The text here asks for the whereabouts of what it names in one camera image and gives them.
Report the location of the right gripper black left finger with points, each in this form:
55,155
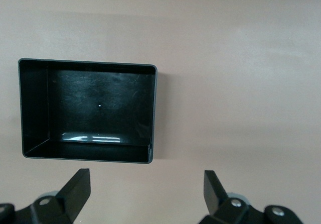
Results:
75,191

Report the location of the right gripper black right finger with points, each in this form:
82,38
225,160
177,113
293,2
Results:
215,196

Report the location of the black rectangular plastic box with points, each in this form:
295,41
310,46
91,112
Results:
100,96

